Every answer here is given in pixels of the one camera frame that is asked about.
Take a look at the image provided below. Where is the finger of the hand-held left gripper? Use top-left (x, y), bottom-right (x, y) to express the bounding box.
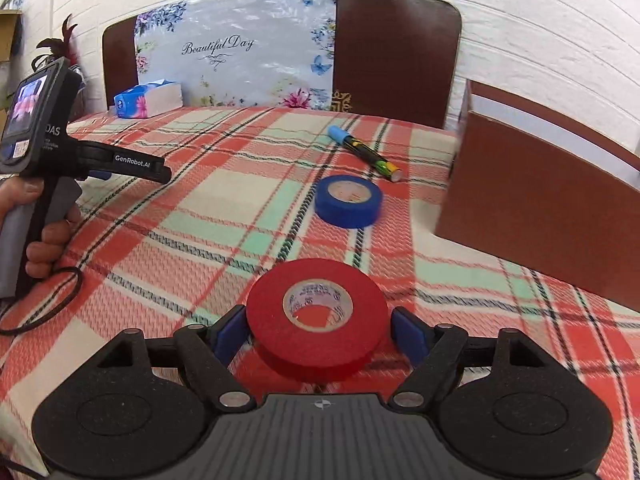
top-left (147, 156), bottom-right (173, 185)

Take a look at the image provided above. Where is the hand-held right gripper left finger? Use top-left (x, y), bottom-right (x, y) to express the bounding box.
top-left (95, 305), bottom-right (257, 411)

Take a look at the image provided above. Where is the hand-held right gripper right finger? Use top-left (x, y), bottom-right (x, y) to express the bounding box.
top-left (387, 306), bottom-right (546, 411)

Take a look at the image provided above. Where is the red tape roll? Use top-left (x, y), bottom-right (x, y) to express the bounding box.
top-left (245, 258), bottom-right (390, 384)

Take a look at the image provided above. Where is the brown box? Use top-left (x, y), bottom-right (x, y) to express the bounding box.
top-left (434, 79), bottom-right (640, 314)

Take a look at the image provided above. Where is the person's left hand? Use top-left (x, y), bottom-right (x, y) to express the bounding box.
top-left (0, 179), bottom-right (84, 281)

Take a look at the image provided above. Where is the red plaid tablecloth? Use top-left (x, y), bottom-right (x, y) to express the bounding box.
top-left (0, 105), bottom-right (640, 480)

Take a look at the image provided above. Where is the blue tissue pack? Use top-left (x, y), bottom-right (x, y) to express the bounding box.
top-left (113, 80), bottom-right (184, 120)

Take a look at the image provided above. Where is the floral printed board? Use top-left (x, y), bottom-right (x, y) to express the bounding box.
top-left (134, 0), bottom-right (339, 111)

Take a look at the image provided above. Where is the blue tape roll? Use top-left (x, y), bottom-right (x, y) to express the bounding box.
top-left (314, 175), bottom-right (384, 229)

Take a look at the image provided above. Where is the blue capped marker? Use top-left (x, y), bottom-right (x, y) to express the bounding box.
top-left (327, 125), bottom-right (403, 184)

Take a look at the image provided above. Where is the black cable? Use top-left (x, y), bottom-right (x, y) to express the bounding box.
top-left (0, 266), bottom-right (84, 336)

